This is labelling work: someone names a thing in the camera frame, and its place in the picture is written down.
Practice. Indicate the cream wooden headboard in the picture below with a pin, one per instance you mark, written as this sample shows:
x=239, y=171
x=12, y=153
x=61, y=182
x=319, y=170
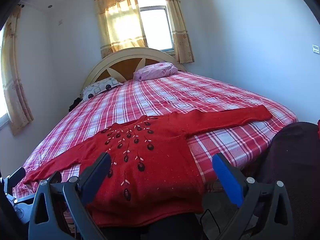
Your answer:
x=120, y=66

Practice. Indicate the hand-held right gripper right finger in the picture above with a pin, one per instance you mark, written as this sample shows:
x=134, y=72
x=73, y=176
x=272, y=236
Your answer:
x=226, y=177

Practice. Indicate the window behind headboard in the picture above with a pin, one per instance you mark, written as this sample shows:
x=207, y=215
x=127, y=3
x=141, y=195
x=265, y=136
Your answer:
x=156, y=27

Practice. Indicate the pink pillow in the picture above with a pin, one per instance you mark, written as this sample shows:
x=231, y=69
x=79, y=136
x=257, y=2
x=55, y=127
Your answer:
x=156, y=71

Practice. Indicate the dark maroon cloth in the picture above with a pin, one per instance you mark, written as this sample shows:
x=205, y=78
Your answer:
x=295, y=160

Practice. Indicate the yellow curtain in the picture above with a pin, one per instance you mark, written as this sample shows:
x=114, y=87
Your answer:
x=120, y=22
x=15, y=80
x=178, y=25

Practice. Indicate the bed with red plaid sheet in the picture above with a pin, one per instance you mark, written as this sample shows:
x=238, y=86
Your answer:
x=175, y=100

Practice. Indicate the person's dark clothing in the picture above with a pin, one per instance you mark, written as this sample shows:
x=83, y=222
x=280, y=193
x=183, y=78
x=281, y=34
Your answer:
x=155, y=227

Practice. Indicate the red knitted sweater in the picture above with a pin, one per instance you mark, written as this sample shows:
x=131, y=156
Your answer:
x=155, y=160

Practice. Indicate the black item beside bed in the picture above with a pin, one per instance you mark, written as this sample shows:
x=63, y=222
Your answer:
x=75, y=103

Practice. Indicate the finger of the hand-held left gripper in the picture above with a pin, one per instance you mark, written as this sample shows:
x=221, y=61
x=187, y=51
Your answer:
x=15, y=176
x=55, y=176

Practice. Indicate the white patterned pillow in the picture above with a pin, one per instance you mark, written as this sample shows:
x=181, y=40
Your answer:
x=100, y=87

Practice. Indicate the white wall switch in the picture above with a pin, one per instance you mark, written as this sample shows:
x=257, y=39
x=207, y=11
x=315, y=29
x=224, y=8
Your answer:
x=316, y=48

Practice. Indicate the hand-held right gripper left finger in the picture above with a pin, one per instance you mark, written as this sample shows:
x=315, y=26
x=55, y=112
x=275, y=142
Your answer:
x=96, y=177

